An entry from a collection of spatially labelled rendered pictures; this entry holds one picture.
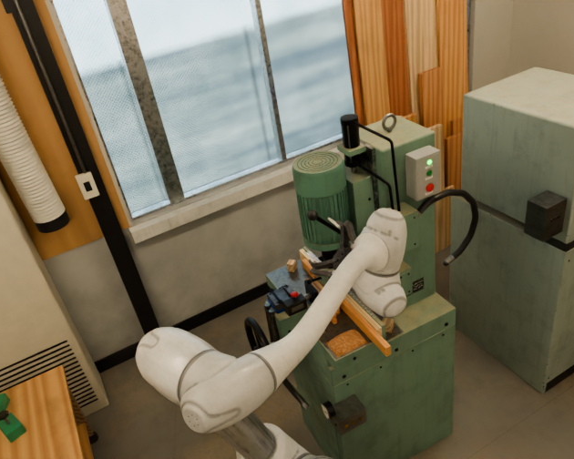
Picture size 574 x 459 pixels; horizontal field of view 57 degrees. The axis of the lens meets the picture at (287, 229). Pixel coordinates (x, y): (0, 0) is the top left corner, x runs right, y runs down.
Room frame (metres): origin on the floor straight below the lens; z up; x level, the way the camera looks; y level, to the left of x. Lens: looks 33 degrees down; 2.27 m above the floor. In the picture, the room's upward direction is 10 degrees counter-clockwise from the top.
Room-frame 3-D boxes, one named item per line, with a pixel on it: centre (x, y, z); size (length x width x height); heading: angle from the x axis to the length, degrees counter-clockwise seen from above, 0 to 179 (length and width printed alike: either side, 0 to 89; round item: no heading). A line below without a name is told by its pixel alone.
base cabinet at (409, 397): (1.62, -0.25, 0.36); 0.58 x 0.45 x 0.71; 111
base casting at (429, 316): (1.62, -0.25, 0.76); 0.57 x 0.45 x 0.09; 111
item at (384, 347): (1.54, -0.16, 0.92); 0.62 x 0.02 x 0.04; 21
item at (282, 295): (1.53, 0.05, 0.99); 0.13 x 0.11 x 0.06; 21
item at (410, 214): (1.51, -0.39, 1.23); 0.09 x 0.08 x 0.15; 111
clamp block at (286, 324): (1.54, 0.05, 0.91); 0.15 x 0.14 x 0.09; 21
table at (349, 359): (1.57, -0.03, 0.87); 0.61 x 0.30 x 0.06; 21
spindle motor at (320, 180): (1.58, -0.14, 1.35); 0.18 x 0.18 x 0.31
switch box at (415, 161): (1.56, -0.49, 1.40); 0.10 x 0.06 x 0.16; 111
